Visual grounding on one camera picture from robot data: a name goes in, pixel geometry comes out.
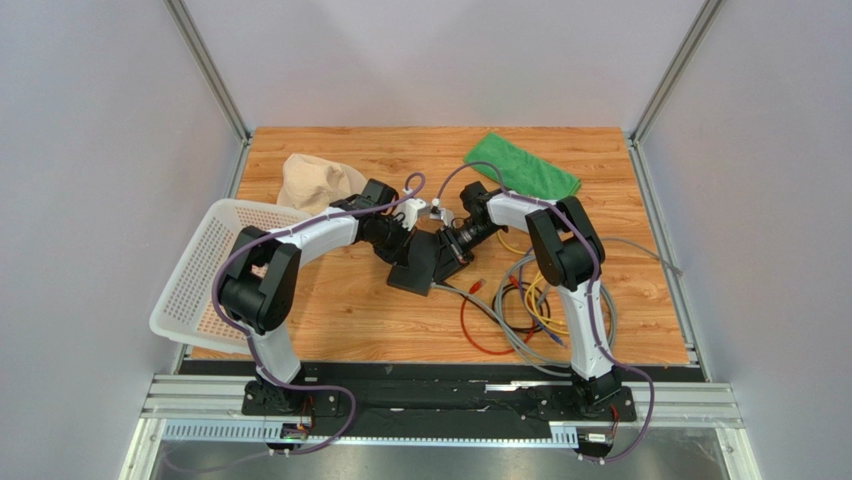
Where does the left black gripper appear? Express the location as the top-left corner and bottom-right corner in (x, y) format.
(365, 216), (417, 270)

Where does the black network switch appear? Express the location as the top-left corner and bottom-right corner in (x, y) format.
(386, 231), (438, 296)

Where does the grey ethernet cable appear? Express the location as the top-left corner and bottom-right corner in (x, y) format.
(431, 236), (687, 379)

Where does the black ethernet cable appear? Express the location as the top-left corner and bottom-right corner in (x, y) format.
(492, 279), (554, 335)

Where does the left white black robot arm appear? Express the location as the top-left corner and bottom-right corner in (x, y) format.
(211, 180), (430, 404)

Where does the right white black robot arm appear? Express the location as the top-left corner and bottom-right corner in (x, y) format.
(428, 182), (622, 415)

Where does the green cloth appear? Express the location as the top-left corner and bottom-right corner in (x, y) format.
(463, 132), (582, 200)

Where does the beige cloth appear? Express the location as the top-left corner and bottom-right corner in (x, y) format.
(276, 153), (367, 215)

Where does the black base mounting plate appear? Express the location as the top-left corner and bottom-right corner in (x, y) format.
(241, 362), (637, 440)

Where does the white plastic basket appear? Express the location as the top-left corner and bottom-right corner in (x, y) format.
(149, 199), (309, 355)

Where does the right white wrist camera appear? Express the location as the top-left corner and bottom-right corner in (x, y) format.
(429, 198), (455, 227)

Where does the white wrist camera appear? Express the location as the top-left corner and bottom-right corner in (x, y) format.
(394, 198), (431, 231)
(429, 198), (455, 227)

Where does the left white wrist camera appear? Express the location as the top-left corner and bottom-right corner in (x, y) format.
(394, 198), (431, 231)

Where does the aluminium frame rail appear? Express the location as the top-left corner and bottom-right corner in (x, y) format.
(120, 375), (760, 479)

